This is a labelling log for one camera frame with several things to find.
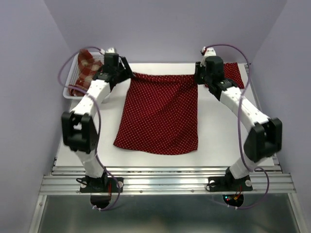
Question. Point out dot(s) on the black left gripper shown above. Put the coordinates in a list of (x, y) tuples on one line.
[(127, 73)]

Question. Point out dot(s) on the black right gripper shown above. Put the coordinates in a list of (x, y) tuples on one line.
[(198, 67)]

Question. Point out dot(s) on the red polka dot skirt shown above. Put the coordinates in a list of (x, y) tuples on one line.
[(160, 115), (232, 78)]

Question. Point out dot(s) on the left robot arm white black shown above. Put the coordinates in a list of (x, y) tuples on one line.
[(79, 131)]

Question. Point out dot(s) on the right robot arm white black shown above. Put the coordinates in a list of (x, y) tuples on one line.
[(264, 133)]

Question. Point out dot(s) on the red patterned skirt in basket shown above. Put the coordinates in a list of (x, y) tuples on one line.
[(87, 68)]

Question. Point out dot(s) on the white plastic basket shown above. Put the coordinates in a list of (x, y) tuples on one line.
[(73, 74)]

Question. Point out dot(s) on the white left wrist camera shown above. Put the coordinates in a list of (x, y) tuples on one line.
[(108, 50)]

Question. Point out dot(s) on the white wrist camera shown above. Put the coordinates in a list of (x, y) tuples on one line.
[(206, 52), (108, 50)]

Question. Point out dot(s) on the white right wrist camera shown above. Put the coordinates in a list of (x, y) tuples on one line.
[(206, 52)]

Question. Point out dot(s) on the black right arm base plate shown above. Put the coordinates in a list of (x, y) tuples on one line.
[(223, 184)]

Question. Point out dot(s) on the aluminium rail frame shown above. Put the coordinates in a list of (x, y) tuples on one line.
[(167, 193)]

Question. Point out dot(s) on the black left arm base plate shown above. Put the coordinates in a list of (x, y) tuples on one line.
[(114, 185)]

